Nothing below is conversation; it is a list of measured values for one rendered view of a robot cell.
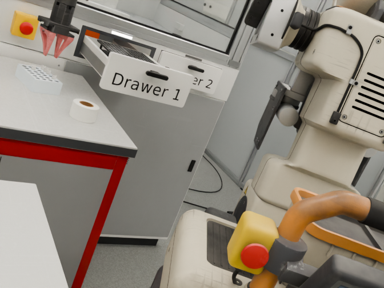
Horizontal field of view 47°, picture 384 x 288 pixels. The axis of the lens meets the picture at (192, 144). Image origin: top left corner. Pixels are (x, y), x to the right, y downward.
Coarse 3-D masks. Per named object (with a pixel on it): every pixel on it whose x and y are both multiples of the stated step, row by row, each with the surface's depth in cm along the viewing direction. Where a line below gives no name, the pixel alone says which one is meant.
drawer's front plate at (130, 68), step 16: (112, 64) 128; (128, 64) 130; (144, 64) 132; (112, 80) 130; (144, 80) 134; (160, 80) 137; (176, 80) 139; (192, 80) 142; (144, 96) 137; (160, 96) 139
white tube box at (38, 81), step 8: (16, 72) 129; (24, 72) 125; (32, 72) 126; (40, 72) 129; (24, 80) 125; (32, 80) 122; (40, 80) 122; (48, 80) 124; (56, 80) 127; (32, 88) 122; (40, 88) 123; (48, 88) 124; (56, 88) 126
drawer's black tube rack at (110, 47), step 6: (102, 42) 153; (108, 42) 157; (108, 48) 147; (114, 48) 151; (120, 48) 156; (126, 48) 161; (108, 54) 147; (126, 54) 149; (132, 54) 153; (138, 54) 158; (144, 54) 163; (144, 60) 152; (150, 60) 157
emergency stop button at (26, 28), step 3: (21, 24) 138; (24, 24) 137; (27, 24) 138; (30, 24) 139; (21, 27) 138; (24, 27) 138; (27, 27) 138; (30, 27) 139; (21, 30) 138; (24, 30) 138; (27, 30) 139; (30, 30) 139; (24, 33) 139; (27, 33) 139; (30, 33) 140
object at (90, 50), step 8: (88, 40) 151; (96, 40) 158; (88, 48) 149; (96, 48) 143; (104, 48) 161; (128, 48) 166; (88, 56) 148; (96, 56) 141; (104, 56) 136; (96, 64) 140; (104, 64) 134
